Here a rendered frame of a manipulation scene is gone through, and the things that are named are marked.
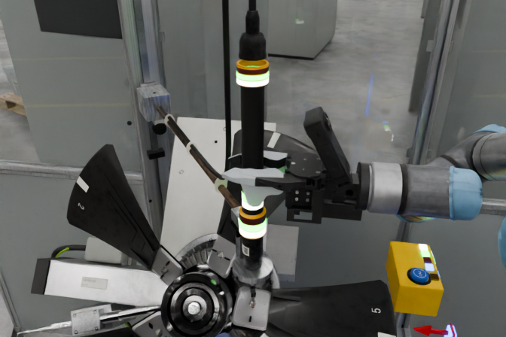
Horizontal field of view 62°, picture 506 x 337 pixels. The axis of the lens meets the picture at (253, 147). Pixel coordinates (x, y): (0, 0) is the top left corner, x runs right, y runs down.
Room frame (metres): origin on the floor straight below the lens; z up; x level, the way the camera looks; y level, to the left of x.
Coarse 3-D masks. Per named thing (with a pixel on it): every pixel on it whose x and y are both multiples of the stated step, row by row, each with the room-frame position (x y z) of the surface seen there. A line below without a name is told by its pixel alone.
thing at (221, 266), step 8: (216, 240) 0.66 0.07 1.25; (224, 240) 0.65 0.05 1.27; (216, 248) 0.65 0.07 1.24; (224, 248) 0.63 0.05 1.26; (232, 248) 0.61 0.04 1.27; (216, 256) 0.63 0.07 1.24; (224, 256) 0.61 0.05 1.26; (232, 256) 0.60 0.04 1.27; (208, 264) 0.63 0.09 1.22; (216, 264) 0.61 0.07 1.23; (224, 264) 0.60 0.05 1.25; (232, 264) 0.58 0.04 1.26; (216, 272) 0.60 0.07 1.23; (224, 272) 0.58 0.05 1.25
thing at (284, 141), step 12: (240, 132) 0.81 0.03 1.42; (264, 132) 0.77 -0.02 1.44; (276, 132) 0.75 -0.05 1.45; (240, 144) 0.79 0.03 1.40; (264, 144) 0.75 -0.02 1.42; (276, 144) 0.73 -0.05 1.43; (288, 144) 0.72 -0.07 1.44; (300, 144) 0.71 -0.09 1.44; (240, 192) 0.70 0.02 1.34; (228, 204) 0.70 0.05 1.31; (240, 204) 0.67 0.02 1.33; (264, 204) 0.64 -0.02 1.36; (276, 204) 0.63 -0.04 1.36; (228, 216) 0.68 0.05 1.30; (228, 228) 0.65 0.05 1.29; (228, 240) 0.63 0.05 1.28
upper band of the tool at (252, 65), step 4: (240, 60) 0.57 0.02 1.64; (244, 60) 0.57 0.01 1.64; (260, 60) 0.57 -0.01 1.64; (264, 60) 0.57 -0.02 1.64; (236, 64) 0.55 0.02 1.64; (240, 64) 0.57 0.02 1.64; (244, 64) 0.57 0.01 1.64; (248, 64) 0.58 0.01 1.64; (252, 64) 0.58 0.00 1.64; (256, 64) 0.58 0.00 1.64; (260, 64) 0.57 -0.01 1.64; (264, 64) 0.57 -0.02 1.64; (268, 64) 0.55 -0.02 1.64; (244, 68) 0.54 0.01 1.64; (248, 68) 0.53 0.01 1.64; (252, 68) 0.53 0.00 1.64; (256, 68) 0.53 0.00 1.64; (260, 68) 0.54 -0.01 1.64; (244, 80) 0.54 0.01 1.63; (248, 80) 0.53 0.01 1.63; (252, 80) 0.53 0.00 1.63; (256, 80) 0.53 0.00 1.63; (260, 80) 0.54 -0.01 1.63
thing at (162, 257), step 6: (162, 252) 0.61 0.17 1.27; (156, 258) 0.63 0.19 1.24; (162, 258) 0.61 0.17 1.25; (168, 258) 0.60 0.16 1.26; (156, 264) 0.63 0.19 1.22; (162, 264) 0.62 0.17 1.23; (174, 264) 0.60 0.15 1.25; (156, 270) 0.63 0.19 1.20; (168, 270) 0.61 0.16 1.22; (174, 270) 0.60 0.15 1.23; (180, 270) 0.59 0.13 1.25; (168, 276) 0.61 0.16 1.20; (174, 276) 0.60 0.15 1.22; (168, 282) 0.62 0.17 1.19
